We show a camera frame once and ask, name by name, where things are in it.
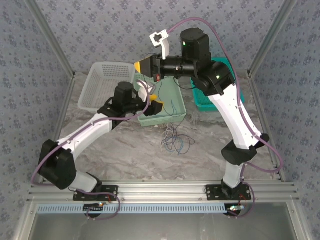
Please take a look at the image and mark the mint green plastic tray basket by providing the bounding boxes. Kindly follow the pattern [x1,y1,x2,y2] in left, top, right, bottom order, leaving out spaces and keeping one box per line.
[133,70,187,127]

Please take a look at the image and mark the white perforated plastic basket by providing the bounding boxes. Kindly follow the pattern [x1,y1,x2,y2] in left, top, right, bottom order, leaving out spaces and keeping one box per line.
[77,61,137,114]

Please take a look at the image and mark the teal perforated plastic basket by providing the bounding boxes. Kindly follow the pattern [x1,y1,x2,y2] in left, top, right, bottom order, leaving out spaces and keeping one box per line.
[190,57,245,112]

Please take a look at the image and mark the small black circuit board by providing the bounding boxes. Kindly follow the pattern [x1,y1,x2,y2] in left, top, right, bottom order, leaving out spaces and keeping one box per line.
[83,202,105,211]
[226,204,245,216]

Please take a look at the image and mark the grey metal lower panel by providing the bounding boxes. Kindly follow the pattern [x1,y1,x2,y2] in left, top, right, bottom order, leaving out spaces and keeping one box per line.
[13,201,310,240]

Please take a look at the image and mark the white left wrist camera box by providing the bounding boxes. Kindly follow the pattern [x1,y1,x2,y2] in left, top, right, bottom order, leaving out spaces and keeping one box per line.
[136,79,153,104]

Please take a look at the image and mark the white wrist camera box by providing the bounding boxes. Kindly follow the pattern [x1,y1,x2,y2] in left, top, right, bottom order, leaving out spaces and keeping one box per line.
[136,79,153,104]
[149,28,171,60]

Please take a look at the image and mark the thin black right arm wire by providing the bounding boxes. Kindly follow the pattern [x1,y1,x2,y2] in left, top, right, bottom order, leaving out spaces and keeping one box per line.
[174,76,201,91]

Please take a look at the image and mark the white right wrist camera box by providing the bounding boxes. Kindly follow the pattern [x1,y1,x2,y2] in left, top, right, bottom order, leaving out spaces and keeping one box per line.
[149,28,171,60]

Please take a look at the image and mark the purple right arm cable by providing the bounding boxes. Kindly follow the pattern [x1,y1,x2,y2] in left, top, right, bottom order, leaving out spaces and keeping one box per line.
[166,16,285,220]

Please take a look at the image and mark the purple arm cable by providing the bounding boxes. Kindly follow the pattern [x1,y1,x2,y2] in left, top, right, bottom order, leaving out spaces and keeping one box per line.
[31,79,153,221]
[166,16,285,220]

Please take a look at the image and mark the aluminium table side rail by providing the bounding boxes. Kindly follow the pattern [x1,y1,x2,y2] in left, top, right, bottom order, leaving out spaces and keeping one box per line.
[247,71,286,182]
[51,74,76,151]

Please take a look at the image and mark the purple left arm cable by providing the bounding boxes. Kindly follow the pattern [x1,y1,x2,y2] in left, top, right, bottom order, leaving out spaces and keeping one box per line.
[31,79,153,221]

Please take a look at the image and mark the aluminium frame post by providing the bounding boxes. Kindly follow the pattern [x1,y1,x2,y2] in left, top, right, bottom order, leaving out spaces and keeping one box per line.
[24,0,76,79]
[246,0,298,78]

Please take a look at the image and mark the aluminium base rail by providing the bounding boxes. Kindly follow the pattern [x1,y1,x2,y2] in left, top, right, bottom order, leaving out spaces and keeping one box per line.
[27,181,300,202]

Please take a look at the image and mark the blue-grey slotted cable duct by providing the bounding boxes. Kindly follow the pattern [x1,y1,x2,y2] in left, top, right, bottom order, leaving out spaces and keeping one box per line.
[36,202,228,215]

